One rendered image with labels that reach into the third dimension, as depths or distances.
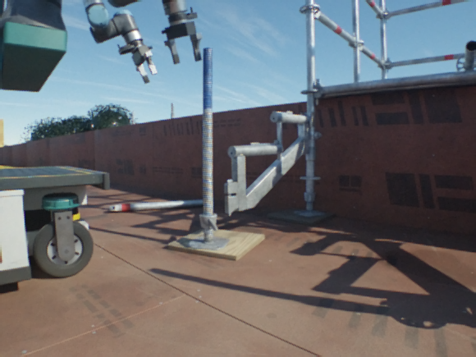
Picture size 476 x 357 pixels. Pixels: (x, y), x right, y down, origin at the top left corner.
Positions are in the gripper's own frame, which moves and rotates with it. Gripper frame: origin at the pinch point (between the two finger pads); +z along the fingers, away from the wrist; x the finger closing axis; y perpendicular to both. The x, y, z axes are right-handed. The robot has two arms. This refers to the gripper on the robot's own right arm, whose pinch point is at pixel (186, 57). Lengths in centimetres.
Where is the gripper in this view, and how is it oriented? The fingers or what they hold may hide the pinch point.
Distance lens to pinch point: 130.5
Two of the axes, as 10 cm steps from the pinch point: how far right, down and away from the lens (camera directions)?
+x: 7.7, 1.7, -6.2
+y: -6.2, 4.6, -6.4
